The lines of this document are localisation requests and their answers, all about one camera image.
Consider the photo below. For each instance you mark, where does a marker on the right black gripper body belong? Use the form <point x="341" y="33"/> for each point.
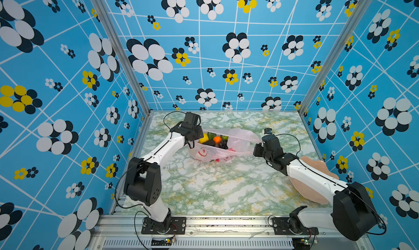
<point x="259" y="151"/>

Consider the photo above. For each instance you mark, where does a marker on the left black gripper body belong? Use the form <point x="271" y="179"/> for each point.
<point x="196" y="132"/>

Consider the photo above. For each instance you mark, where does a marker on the pink plastic bag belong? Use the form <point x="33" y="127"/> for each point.
<point x="241" y="143"/>

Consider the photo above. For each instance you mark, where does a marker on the pink wavy plate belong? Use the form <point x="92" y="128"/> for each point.
<point x="313" y="180"/>

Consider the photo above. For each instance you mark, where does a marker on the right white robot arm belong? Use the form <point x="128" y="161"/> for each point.
<point x="351" y="210"/>

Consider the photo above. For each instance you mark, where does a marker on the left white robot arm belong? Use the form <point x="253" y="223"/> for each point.
<point x="143" y="176"/>

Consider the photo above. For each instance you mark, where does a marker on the yellow lemon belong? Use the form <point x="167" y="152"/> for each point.
<point x="204" y="139"/>

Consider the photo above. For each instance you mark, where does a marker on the orange tangerine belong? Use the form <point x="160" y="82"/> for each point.
<point x="217" y="140"/>

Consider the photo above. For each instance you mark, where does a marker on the black grape bunch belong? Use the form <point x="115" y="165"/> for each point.
<point x="223" y="145"/>

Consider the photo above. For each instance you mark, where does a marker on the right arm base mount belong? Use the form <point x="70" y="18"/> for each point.
<point x="289" y="226"/>

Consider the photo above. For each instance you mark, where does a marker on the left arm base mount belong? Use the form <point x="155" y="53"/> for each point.
<point x="170" y="226"/>

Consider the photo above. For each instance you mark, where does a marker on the aluminium front rail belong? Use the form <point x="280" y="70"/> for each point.
<point x="123" y="232"/>

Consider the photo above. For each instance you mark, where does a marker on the left corner aluminium post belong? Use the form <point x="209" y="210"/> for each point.
<point x="109" y="28"/>

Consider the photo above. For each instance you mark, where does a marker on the corner aluminium post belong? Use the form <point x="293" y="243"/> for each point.
<point x="332" y="57"/>
<point x="109" y="28"/>

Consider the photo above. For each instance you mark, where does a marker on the right corner aluminium post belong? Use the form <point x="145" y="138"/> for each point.
<point x="332" y="57"/>

